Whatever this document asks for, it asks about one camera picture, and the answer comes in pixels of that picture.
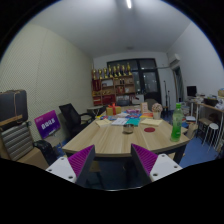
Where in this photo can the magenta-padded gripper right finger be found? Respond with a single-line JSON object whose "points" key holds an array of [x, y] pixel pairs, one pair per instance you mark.
{"points": [[160, 165]]}

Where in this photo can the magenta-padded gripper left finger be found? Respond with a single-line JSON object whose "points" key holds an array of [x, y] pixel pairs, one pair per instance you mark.
{"points": [[66, 166]]}

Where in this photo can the green tea drink bottle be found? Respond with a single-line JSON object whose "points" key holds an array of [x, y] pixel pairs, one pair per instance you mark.
{"points": [[176, 125]]}

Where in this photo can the black bag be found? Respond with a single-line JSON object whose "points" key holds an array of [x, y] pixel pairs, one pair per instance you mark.
{"points": [[45, 150]]}

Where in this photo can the flat round red coaster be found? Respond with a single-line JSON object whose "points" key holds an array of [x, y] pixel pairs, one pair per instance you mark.
{"points": [[149, 129]]}

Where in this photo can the flat pale yellow book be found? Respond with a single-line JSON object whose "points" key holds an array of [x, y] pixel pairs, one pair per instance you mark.
{"points": [[151, 122]]}

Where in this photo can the purple sign board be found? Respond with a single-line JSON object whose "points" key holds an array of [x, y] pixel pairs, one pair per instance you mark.
{"points": [[47, 124]]}

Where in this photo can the black office chair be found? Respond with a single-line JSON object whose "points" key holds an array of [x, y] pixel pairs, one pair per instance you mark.
{"points": [[70, 116]]}

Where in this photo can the teal book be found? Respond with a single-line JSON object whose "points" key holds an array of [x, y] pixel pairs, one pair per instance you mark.
{"points": [[133, 122]]}

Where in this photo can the grey ribbed case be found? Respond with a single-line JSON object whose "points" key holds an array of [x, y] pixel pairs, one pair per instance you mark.
{"points": [[16, 141]]}

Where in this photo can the pink flowers in white pot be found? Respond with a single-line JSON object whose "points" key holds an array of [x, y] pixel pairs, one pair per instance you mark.
{"points": [[157, 108]]}

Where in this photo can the thick cream book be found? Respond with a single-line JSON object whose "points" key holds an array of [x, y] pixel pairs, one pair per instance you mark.
{"points": [[103, 122]]}

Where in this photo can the white printed booklet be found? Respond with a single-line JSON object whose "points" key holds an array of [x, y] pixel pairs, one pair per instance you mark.
{"points": [[119, 121]]}

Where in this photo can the brown wooden stool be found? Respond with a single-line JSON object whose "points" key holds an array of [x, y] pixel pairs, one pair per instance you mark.
{"points": [[204, 121]]}

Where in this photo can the white round stool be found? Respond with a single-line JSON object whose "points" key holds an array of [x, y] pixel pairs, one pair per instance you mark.
{"points": [[212, 126]]}

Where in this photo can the yellow gift box red ribbon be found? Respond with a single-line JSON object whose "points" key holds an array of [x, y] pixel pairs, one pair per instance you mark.
{"points": [[113, 110]]}

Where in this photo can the white-legged wooden side desk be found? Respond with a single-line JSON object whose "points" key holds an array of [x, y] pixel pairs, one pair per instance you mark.
{"points": [[213, 108]]}

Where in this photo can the black computer monitor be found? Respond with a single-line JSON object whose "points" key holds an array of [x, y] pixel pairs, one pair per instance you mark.
{"points": [[191, 91]]}

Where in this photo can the wooden shelf unit with trophies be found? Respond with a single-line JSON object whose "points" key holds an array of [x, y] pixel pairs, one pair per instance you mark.
{"points": [[113, 88]]}

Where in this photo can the ceiling light tube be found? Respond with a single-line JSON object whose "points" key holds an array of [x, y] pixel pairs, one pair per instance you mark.
{"points": [[128, 3]]}

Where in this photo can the small wooden picture frame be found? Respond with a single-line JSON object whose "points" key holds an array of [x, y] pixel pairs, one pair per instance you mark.
{"points": [[144, 107]]}

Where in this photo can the white wall air conditioner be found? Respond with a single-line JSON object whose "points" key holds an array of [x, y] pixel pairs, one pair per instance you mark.
{"points": [[174, 60]]}

